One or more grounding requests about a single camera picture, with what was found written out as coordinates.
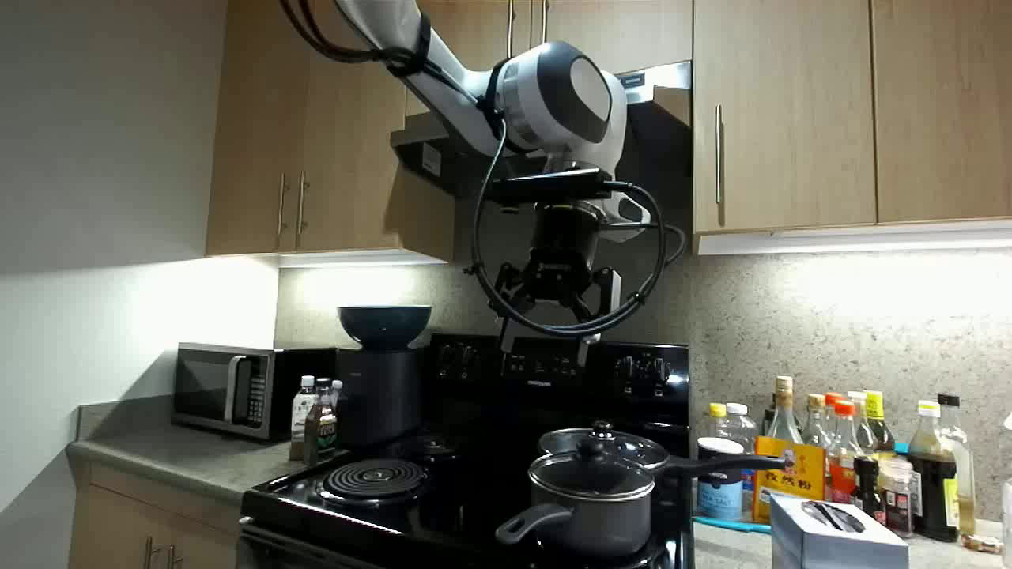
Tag orange cap red label bottle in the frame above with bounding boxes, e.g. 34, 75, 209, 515
821, 389, 866, 505

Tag yellow cap bottle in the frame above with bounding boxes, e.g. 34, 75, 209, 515
703, 401, 734, 445

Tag white under-cabinet light strip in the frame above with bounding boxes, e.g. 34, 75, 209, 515
693, 219, 1012, 260

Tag yellow carton box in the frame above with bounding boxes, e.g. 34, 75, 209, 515
750, 435, 830, 528

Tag blue container white lid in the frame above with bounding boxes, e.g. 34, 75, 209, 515
693, 432, 754, 525

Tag white cap spice bottle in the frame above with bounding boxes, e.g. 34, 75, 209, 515
287, 372, 321, 464

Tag slim tan cap bottle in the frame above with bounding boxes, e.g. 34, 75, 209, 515
801, 393, 833, 445

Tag dark spice bottle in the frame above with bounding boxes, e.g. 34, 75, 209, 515
308, 375, 346, 463

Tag dark soy sauce bottle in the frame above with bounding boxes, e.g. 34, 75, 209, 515
909, 397, 966, 545

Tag white cap clear bottle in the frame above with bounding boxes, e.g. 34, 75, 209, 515
724, 401, 761, 452

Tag black cap clear bottle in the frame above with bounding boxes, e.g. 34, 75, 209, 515
935, 393, 980, 538

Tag white tissue box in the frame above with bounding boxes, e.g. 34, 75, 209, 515
770, 488, 912, 569

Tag black cylindrical appliance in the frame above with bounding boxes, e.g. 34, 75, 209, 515
336, 345, 429, 449

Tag dark blue bowl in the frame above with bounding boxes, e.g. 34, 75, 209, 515
336, 302, 438, 355

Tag small dark jar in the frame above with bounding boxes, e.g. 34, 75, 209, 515
852, 452, 886, 518

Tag glass pot lid black knob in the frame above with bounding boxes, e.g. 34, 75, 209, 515
539, 420, 675, 475

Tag steel range hood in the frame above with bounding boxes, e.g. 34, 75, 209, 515
389, 61, 696, 267

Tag wooden base cabinet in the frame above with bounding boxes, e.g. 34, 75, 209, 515
68, 463, 249, 569

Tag black electric stove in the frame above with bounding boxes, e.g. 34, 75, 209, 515
233, 332, 698, 569

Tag tall gold cap bottle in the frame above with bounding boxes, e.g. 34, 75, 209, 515
761, 372, 806, 445

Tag silver black microwave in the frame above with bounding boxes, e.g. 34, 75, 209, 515
171, 341, 341, 444

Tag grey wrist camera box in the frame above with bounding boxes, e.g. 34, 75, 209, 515
607, 189, 661, 230

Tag black coil burner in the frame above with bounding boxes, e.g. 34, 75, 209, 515
321, 456, 429, 505

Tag long steel cabinet handle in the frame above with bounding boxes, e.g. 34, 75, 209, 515
713, 101, 730, 230

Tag short wooden wall cabinet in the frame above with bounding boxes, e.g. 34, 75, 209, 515
421, 0, 696, 80

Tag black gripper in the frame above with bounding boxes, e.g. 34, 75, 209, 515
489, 203, 626, 372

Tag grey saucepan with short handle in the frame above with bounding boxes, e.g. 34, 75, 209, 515
493, 452, 661, 562

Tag wide wooden wall cabinet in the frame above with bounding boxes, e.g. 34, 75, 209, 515
688, 0, 1012, 236

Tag double-door wooden wall cabinet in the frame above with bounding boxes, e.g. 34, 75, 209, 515
202, 0, 458, 263

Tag small clear jar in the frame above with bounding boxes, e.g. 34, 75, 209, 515
878, 452, 918, 538

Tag lime cap bottle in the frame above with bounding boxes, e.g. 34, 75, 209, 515
861, 389, 898, 458

